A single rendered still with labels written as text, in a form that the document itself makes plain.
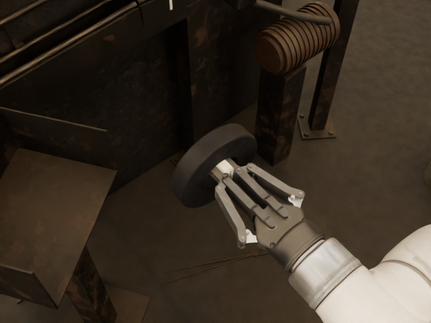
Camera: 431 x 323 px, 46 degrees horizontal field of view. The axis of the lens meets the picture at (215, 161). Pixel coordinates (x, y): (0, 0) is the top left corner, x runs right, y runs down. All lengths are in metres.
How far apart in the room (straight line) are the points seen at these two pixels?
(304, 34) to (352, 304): 0.83
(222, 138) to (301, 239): 0.18
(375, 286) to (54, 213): 0.54
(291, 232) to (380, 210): 0.98
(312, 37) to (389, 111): 0.66
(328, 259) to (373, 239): 0.93
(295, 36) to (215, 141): 0.64
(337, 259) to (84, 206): 0.45
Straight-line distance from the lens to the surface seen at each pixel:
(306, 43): 1.34
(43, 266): 0.89
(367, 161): 1.76
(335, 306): 0.68
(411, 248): 0.76
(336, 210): 1.62
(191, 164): 0.73
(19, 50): 1.10
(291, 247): 0.69
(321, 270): 0.68
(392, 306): 0.67
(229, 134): 0.74
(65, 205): 0.92
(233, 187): 0.75
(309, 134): 1.78
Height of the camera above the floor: 1.36
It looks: 54 degrees down
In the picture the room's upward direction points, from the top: straight up
